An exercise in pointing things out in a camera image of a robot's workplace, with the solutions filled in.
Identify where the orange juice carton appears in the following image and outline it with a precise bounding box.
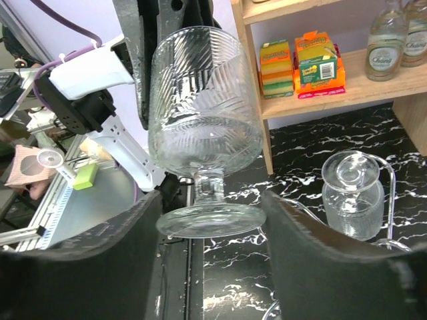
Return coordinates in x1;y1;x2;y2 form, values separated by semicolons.
294;31;346;95

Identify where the wooden shelf unit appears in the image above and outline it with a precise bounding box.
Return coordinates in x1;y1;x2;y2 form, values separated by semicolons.
231;0;426;175

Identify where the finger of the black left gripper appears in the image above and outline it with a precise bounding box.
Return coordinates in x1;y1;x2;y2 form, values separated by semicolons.
166;0;222;31
113;1;165;130

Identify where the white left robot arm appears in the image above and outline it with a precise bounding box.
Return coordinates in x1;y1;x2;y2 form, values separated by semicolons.
33;1;217;195

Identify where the yellow green sponge pack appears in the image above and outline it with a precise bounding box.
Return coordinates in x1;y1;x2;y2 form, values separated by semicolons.
260;39;294;99

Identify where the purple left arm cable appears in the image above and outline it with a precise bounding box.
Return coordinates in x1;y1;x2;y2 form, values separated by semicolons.
28;0;104;111

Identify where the ribbed glass goblet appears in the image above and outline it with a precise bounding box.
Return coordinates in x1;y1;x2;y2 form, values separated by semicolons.
322;151;384;241

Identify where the clear patterned short goblet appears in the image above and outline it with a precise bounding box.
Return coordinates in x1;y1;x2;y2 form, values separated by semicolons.
148;26;266;239

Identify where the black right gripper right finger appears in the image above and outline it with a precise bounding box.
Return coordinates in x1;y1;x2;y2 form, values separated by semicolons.
262;191;426;319

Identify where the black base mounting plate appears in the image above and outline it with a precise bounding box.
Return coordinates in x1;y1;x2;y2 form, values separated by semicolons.
144;235;204;320

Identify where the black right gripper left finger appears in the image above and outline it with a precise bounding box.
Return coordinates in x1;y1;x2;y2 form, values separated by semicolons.
1;191;162;319

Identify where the red packaged item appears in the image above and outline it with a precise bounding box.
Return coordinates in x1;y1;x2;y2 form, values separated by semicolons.
298;86;346;99

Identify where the glass bottle on shelf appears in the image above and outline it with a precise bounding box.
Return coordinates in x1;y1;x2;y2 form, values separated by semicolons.
365;1;408;81

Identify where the chrome wine glass rack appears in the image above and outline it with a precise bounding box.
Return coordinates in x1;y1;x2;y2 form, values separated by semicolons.
275;153;409;319

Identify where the lime green sponge block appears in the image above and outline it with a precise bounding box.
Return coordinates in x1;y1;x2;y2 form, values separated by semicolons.
73;163;98;191

